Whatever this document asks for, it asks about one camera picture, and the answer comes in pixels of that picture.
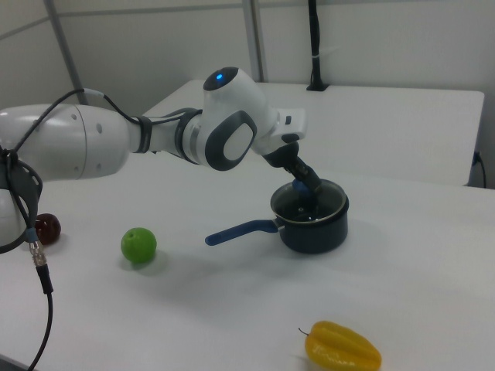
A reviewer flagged dark blue saucepan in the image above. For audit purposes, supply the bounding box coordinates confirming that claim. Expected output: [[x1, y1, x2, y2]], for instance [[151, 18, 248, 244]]
[[204, 179, 350, 255]]

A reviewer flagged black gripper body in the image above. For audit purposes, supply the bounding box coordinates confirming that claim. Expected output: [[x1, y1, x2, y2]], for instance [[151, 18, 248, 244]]
[[263, 141, 302, 172]]

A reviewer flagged grey metal partition post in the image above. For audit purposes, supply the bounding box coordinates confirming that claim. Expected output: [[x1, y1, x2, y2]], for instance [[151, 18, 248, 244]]
[[241, 0, 268, 83]]

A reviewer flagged yellow star fruit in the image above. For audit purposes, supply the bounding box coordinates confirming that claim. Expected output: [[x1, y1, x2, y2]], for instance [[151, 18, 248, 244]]
[[298, 320, 384, 371]]

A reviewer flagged black cable metal connector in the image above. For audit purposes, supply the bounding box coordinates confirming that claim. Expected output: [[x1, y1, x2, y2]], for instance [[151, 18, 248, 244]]
[[0, 148, 56, 371]]

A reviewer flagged green apple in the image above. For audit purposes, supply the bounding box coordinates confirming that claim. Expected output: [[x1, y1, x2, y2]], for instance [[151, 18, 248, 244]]
[[120, 226, 158, 265]]

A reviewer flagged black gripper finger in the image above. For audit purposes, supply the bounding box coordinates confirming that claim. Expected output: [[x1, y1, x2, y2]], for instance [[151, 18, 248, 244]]
[[284, 162, 310, 183], [295, 153, 323, 196]]

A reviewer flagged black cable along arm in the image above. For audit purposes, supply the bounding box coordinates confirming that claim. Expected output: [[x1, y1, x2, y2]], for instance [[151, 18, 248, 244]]
[[0, 87, 142, 163]]

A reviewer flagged white side table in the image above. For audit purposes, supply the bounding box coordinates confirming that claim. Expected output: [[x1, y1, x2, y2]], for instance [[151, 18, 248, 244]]
[[142, 80, 486, 187]]

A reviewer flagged glass lid blue knob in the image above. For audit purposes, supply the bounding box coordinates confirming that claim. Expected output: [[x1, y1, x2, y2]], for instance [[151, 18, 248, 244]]
[[270, 179, 347, 226]]

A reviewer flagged black camera pole white band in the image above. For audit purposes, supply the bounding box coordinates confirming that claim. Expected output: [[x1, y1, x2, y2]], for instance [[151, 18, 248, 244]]
[[306, 0, 330, 92]]

